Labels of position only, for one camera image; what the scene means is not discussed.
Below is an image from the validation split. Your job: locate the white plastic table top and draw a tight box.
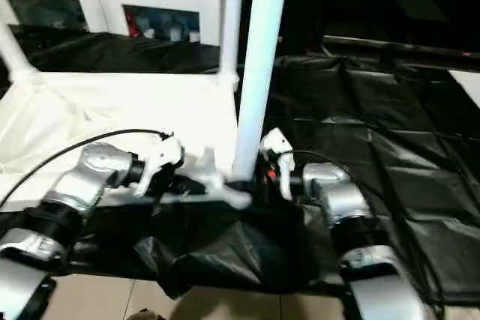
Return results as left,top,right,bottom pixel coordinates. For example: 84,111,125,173
0,68,252,220

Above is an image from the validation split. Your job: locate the white plastic table leg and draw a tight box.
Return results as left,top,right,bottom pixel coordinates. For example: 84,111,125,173
0,19,38,81
219,0,247,88
231,0,293,184

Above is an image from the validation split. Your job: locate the black mat cloth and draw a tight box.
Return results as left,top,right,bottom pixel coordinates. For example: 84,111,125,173
0,23,480,306

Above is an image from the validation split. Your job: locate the dark rounded robot foot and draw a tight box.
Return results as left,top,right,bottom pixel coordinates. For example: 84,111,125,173
133,308,162,320

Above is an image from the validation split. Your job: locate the white flat board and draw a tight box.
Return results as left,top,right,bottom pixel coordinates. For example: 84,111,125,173
448,69,480,106

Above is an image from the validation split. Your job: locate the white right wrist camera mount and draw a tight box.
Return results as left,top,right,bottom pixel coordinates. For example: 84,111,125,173
260,127,296,201

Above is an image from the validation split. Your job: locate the black left wrist camera cable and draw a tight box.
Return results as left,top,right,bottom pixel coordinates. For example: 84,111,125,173
0,128,170,208

